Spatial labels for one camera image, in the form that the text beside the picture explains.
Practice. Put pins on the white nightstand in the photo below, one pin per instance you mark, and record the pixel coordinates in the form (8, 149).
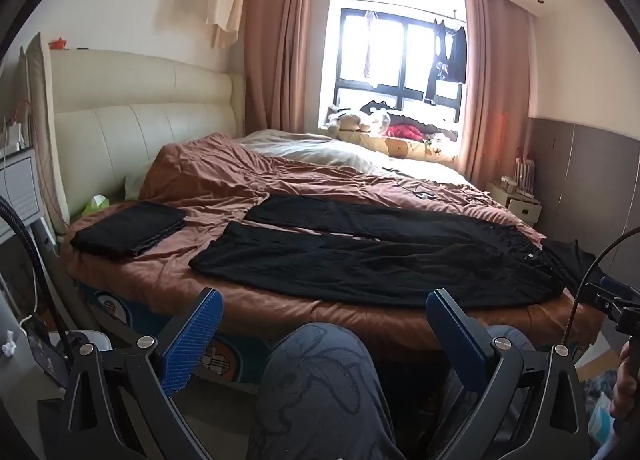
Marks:
(522, 207)

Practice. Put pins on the white power adapter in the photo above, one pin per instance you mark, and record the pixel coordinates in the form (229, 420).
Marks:
(15, 134)

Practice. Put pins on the small orange object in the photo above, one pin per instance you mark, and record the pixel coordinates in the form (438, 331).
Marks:
(60, 43)

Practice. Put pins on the yellow printed pillow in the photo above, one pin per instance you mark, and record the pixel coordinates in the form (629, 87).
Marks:
(400, 146)

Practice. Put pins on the black pants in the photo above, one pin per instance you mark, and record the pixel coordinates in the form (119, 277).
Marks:
(350, 260)

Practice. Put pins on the hanging pink garment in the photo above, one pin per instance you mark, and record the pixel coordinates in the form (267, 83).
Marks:
(370, 40)

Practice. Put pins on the person's right hand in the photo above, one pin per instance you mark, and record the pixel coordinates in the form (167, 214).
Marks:
(625, 395)

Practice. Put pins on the dark grey garment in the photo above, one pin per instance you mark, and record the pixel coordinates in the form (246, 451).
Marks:
(427, 123)

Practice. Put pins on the beige pillow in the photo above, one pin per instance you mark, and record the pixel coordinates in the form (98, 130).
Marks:
(320, 150)

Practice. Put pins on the green tissue box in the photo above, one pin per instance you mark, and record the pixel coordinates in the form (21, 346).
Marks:
(95, 204)

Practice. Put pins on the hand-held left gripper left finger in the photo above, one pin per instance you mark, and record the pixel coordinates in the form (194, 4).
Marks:
(192, 335)

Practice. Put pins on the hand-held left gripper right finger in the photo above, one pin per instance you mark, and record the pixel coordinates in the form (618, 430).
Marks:
(455, 335)

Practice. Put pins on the blue cartoon bed sheet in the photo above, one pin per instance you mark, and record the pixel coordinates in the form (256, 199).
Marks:
(110, 310)

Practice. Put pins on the crumpled black garment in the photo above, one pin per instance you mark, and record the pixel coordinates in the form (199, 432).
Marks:
(570, 260)

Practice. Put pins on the black smartphone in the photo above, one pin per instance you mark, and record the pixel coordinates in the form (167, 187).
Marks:
(47, 355)

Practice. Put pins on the black cat plush toy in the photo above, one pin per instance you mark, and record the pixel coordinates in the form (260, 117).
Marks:
(376, 104)

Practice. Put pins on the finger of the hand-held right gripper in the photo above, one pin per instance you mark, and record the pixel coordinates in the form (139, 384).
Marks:
(607, 286)

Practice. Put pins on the grey nightstand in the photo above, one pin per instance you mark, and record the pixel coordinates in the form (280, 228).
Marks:
(17, 185)

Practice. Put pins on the cream padded headboard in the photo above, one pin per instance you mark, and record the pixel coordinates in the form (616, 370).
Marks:
(150, 125)

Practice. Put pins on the brown blanket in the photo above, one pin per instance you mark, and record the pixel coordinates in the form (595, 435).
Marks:
(225, 180)

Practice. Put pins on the red garment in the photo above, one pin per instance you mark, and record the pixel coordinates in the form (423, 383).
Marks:
(405, 132)

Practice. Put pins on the beige plush toy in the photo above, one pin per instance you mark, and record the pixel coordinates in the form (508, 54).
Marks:
(345, 121)

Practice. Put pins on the light blue patterned cloth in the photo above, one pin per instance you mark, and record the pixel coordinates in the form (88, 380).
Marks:
(600, 420)

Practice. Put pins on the folded black garment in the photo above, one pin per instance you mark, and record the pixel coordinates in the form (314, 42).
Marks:
(130, 230)

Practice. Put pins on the hanging black clothes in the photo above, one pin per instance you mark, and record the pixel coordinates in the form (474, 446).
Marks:
(450, 55)

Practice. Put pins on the white plush toy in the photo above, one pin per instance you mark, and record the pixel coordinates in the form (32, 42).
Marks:
(375, 120)

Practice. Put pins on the window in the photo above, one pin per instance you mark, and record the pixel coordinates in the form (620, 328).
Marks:
(385, 55)

